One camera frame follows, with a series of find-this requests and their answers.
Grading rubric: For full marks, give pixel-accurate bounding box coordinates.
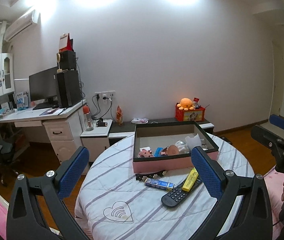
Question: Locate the black computer tower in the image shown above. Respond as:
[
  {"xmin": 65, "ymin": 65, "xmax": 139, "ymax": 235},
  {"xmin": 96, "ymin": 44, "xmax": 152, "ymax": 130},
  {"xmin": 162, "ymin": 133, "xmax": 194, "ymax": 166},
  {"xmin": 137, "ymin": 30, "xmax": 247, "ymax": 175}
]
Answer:
[{"xmin": 54, "ymin": 70, "xmax": 82, "ymax": 108}]

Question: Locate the orange snack bag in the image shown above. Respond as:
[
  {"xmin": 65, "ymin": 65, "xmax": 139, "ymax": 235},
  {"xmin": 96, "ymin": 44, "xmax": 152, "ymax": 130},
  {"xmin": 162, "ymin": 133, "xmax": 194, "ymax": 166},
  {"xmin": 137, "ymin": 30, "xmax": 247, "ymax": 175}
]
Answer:
[{"xmin": 116, "ymin": 105, "xmax": 123, "ymax": 126}]

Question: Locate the black white tv cabinet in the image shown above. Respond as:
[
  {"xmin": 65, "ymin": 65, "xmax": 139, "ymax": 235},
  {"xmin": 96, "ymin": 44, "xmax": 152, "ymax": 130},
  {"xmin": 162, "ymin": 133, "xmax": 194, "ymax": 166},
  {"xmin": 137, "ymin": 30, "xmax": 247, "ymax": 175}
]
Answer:
[{"xmin": 79, "ymin": 117, "xmax": 215, "ymax": 156}]

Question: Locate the white wall power strip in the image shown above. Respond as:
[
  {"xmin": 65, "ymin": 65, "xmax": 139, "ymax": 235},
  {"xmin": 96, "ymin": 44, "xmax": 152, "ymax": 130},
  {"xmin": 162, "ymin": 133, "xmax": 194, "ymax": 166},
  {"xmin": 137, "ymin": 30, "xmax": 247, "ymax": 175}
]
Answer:
[{"xmin": 95, "ymin": 90, "xmax": 116, "ymax": 100}]

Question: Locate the black computer monitor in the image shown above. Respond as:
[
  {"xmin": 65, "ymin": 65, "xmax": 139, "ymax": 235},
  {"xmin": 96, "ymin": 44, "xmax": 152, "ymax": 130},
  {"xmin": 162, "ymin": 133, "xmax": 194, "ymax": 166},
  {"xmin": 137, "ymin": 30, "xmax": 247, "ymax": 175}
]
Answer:
[{"xmin": 29, "ymin": 67, "xmax": 58, "ymax": 107}]

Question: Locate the yellow highlighter marker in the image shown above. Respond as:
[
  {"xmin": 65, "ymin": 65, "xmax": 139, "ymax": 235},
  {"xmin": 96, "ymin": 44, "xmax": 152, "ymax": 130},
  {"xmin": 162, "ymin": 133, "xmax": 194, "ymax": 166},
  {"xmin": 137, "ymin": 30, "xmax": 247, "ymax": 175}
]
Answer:
[{"xmin": 182, "ymin": 168, "xmax": 199, "ymax": 192}]

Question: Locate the black floor scale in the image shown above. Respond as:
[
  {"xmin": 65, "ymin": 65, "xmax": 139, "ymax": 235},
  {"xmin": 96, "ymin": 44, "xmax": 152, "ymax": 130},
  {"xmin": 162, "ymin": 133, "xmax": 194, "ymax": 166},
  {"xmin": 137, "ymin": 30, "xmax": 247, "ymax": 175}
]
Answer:
[{"xmin": 220, "ymin": 136, "xmax": 233, "ymax": 145}]

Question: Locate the pink black storage box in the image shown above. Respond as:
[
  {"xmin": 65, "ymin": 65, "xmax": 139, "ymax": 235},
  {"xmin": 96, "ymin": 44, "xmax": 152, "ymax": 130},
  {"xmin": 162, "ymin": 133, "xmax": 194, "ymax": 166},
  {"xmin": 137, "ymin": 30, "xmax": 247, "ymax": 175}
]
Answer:
[{"xmin": 133, "ymin": 121, "xmax": 218, "ymax": 173}]

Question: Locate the blue rectangular small box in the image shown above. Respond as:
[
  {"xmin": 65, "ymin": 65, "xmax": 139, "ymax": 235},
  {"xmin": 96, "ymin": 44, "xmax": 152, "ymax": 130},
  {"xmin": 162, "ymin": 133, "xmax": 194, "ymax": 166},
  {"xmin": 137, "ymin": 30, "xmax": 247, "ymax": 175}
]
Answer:
[{"xmin": 145, "ymin": 178, "xmax": 175, "ymax": 191}]

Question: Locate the pink block donut toy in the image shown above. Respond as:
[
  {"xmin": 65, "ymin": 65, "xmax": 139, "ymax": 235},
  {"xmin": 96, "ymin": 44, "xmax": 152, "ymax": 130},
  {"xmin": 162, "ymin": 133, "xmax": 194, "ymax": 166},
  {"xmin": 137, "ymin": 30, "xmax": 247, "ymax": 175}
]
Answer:
[{"xmin": 137, "ymin": 148, "xmax": 153, "ymax": 158}]

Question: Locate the white computer desk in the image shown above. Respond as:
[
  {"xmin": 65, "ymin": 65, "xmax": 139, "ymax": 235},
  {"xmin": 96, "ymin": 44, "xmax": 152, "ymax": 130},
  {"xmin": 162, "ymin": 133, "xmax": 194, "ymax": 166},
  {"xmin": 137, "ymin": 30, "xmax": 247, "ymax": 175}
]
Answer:
[{"xmin": 0, "ymin": 100, "xmax": 86, "ymax": 163}]

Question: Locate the black speaker box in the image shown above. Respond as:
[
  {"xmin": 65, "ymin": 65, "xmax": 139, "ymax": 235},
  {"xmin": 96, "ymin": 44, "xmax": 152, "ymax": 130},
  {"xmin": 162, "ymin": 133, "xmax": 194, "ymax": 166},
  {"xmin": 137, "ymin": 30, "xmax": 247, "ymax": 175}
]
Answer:
[{"xmin": 57, "ymin": 50, "xmax": 76, "ymax": 70}]

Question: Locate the red cartoon storage crate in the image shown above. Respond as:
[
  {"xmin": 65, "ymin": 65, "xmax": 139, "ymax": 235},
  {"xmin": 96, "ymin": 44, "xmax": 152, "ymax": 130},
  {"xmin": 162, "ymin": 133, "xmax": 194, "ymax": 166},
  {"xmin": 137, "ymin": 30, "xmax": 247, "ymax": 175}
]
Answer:
[{"xmin": 175, "ymin": 106, "xmax": 205, "ymax": 121}]

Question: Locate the orange octopus plush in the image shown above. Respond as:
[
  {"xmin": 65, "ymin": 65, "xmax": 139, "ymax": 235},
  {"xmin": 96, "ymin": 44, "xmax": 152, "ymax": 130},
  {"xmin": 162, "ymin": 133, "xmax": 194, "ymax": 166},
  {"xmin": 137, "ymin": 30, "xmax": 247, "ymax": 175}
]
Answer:
[{"xmin": 177, "ymin": 98, "xmax": 195, "ymax": 111}]

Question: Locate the white air conditioner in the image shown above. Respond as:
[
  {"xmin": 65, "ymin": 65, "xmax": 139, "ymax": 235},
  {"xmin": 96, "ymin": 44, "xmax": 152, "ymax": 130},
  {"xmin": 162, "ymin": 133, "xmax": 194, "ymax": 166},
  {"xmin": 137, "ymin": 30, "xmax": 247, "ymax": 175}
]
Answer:
[{"xmin": 4, "ymin": 9, "xmax": 40, "ymax": 42}]

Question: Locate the white tissue pack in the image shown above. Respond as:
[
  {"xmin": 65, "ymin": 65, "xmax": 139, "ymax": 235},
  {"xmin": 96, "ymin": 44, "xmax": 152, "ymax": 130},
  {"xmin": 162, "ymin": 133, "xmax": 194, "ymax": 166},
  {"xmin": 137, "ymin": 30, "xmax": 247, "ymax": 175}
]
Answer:
[{"xmin": 131, "ymin": 118, "xmax": 149, "ymax": 124}]

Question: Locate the clear glass bottle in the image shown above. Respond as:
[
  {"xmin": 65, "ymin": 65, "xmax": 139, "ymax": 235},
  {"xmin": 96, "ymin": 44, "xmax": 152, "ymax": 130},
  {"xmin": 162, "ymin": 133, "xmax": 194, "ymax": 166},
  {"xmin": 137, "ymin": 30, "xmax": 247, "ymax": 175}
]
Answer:
[{"xmin": 201, "ymin": 139, "xmax": 210, "ymax": 151}]

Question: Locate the white cat-ear cup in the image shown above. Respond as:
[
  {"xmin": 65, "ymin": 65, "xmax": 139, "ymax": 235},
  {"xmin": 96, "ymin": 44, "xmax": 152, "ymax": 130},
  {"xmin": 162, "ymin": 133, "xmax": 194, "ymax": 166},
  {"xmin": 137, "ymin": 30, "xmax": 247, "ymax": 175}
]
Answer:
[{"xmin": 185, "ymin": 134, "xmax": 202, "ymax": 152}]

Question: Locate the striped white tablecloth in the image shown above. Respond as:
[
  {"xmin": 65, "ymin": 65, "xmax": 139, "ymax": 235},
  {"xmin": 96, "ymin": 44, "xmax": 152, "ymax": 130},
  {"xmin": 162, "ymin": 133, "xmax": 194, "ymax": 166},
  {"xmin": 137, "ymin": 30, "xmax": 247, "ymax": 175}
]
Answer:
[{"xmin": 74, "ymin": 130, "xmax": 255, "ymax": 240}]

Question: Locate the orange-lid water bottle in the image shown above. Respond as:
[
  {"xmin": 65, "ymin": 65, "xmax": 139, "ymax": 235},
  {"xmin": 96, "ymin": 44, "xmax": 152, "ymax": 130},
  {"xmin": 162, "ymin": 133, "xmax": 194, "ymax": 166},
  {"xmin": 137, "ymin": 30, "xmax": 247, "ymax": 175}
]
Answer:
[{"xmin": 82, "ymin": 104, "xmax": 94, "ymax": 131}]

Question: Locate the white silver ball toy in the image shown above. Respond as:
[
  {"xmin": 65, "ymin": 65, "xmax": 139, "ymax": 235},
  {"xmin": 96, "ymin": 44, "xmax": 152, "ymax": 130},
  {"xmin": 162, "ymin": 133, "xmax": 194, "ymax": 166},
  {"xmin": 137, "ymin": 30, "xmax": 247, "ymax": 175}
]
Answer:
[{"xmin": 175, "ymin": 140, "xmax": 190, "ymax": 154}]

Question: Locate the red white calendar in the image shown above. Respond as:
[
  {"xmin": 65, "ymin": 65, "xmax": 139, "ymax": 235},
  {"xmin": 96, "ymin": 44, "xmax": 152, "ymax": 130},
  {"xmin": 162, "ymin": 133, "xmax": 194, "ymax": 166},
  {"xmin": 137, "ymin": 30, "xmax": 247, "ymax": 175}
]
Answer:
[{"xmin": 59, "ymin": 33, "xmax": 73, "ymax": 53}]

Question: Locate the black remote control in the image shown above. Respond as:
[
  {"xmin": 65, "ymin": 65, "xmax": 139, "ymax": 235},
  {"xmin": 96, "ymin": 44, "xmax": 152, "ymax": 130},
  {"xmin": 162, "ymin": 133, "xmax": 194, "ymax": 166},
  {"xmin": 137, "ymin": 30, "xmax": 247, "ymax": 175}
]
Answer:
[{"xmin": 161, "ymin": 177, "xmax": 203, "ymax": 208}]

